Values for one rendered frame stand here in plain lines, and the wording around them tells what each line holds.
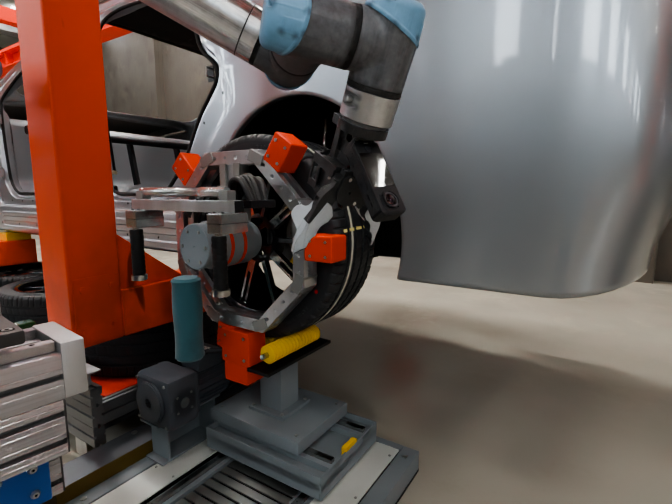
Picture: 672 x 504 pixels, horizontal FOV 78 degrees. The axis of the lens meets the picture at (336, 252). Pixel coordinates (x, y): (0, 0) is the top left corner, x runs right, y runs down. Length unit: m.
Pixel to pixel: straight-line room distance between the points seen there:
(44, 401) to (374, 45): 0.68
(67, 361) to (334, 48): 0.60
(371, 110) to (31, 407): 0.64
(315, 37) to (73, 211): 1.07
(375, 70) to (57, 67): 1.09
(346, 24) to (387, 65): 0.07
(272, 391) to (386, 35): 1.26
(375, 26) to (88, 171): 1.10
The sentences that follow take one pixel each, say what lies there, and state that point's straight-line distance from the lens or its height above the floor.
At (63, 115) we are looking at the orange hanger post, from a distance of 1.46.
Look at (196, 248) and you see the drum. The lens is 1.20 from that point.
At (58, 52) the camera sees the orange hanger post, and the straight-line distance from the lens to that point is 1.50.
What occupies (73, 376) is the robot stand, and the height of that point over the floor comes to 0.72.
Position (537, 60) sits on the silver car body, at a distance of 1.15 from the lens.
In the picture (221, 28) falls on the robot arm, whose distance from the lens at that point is 0.66.
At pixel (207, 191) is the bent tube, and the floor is 1.00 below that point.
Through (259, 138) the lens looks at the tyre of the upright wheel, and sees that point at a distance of 1.33.
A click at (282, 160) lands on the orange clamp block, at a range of 1.16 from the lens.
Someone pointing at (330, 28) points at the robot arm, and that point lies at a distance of 0.53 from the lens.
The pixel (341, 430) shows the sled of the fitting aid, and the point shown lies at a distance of 1.60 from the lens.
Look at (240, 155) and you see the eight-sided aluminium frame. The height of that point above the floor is 1.10.
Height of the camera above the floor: 1.00
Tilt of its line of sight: 8 degrees down
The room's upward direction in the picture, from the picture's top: straight up
